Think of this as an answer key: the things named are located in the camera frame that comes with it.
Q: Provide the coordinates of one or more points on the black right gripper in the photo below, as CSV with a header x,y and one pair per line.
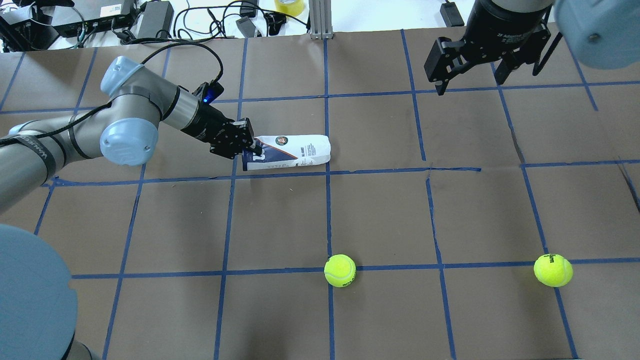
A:
x,y
501,26

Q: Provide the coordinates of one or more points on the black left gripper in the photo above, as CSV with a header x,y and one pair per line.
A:
x,y
204,124

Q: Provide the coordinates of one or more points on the white blue tennis ball can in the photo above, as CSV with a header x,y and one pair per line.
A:
x,y
288,151

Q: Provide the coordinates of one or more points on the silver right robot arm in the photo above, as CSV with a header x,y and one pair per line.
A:
x,y
602,34

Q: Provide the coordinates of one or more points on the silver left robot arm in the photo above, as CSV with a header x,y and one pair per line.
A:
x,y
38,308

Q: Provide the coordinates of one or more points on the tennis ball centre of table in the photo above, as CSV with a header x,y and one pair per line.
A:
x,y
340,270

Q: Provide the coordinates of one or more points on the tennis ball with Wilson print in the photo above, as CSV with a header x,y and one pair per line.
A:
x,y
553,270

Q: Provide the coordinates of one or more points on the yellow tape roll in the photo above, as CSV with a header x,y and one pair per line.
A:
x,y
291,8

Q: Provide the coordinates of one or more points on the black power brick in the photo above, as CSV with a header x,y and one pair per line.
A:
x,y
156,18

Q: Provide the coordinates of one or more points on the aluminium frame post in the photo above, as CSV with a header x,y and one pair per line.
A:
x,y
320,19

